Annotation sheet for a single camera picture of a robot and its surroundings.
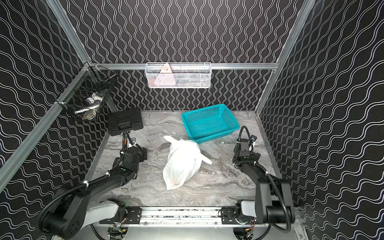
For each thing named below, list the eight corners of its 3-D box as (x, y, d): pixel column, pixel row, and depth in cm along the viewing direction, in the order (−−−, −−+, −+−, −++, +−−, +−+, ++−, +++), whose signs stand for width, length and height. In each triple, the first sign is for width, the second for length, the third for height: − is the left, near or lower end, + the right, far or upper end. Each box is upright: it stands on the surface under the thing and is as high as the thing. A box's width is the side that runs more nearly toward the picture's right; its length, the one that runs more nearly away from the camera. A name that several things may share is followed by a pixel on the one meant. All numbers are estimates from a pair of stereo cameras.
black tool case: (111, 137, 107) (106, 130, 101) (113, 119, 118) (109, 112, 112) (143, 130, 111) (140, 124, 105) (142, 113, 122) (139, 107, 116)
